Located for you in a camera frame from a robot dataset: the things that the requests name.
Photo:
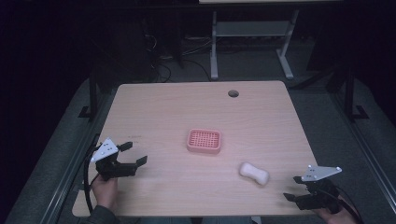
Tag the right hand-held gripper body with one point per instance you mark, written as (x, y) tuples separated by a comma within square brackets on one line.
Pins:
[(320, 196)]

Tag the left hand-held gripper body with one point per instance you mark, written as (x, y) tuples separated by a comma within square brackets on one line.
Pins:
[(109, 169)]

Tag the person's left hand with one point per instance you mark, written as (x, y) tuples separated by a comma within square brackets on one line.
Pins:
[(106, 191)]

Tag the person's right hand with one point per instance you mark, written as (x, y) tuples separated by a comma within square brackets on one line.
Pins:
[(341, 217)]

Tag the white soap bar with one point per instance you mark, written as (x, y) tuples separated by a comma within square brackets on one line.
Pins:
[(254, 173)]

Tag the pink soap dish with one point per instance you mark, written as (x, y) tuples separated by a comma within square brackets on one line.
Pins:
[(204, 141)]

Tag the white metal stand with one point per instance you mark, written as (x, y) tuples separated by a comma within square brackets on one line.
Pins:
[(249, 28)]

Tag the grey metal rail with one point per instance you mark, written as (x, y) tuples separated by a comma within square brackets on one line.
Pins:
[(67, 180), (367, 155)]

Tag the black frame post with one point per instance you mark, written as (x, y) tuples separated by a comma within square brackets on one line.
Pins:
[(350, 93), (92, 93)]

